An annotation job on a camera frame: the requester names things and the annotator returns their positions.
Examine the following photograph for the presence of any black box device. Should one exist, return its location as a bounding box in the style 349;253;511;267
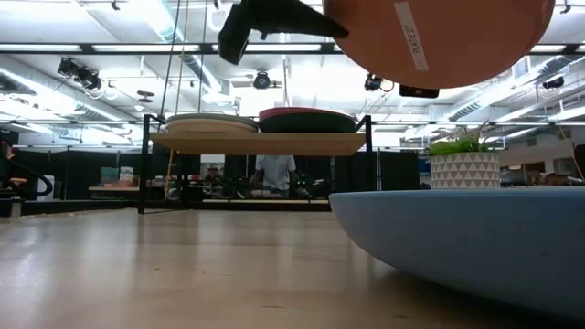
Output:
399;84;441;99

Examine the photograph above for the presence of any blue plate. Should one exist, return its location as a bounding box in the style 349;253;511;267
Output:
328;186;585;321

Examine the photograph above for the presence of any black metal table frame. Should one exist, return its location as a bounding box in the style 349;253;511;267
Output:
20;198;333;217

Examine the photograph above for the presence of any person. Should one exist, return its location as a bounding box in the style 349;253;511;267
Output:
248;154;303;199
204;163;224;186

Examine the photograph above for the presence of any magenta plate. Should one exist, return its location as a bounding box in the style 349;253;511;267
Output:
258;106;356;121

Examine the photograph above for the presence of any succulent in white patterned pot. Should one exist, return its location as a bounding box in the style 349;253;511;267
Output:
427;123;502;190

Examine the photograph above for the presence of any light teal plate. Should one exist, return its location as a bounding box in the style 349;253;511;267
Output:
165;111;260;121

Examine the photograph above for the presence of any dark teal plate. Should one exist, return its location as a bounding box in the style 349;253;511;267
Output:
258;111;357;134

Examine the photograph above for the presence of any wooden shelf with black legs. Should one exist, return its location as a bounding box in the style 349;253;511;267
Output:
137;113;374;215

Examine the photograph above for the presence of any black curved hose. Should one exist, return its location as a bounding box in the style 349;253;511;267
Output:
0;141;54;202

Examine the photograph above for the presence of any peach plate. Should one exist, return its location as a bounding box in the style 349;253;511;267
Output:
165;118;260;134

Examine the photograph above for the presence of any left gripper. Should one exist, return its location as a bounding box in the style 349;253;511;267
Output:
218;0;350;66

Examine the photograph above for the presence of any grey beige plate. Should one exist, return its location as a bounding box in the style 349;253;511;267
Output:
165;115;260;123

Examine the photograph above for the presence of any long black cable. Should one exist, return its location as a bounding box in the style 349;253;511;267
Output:
158;0;183;121

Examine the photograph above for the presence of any orange plate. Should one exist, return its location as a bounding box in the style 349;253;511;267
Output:
322;0;557;90

